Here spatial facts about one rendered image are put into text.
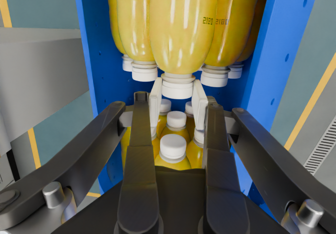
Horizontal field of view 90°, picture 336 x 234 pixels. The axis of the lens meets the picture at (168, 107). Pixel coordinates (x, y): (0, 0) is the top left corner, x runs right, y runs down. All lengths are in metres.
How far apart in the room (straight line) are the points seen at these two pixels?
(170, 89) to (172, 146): 0.09
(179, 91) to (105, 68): 0.17
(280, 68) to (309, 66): 1.54
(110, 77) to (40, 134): 1.83
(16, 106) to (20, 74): 0.10
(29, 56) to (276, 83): 0.69
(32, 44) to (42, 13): 0.96
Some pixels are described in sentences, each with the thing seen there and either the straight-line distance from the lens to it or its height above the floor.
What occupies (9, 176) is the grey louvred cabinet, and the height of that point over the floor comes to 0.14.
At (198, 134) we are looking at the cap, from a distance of 0.29.
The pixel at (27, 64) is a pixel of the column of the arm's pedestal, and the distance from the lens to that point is 0.72.
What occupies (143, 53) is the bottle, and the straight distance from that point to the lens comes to 0.23.
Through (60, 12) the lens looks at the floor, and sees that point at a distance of 1.61.
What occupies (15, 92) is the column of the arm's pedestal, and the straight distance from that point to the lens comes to 0.70.
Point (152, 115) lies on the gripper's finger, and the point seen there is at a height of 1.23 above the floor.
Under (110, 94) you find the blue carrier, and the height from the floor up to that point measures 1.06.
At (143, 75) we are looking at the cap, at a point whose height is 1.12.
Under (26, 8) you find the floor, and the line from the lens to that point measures 1.76.
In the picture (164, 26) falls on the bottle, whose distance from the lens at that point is 0.17.
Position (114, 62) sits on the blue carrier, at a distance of 0.35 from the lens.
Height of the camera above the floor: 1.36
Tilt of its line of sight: 66 degrees down
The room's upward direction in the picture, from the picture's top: 173 degrees counter-clockwise
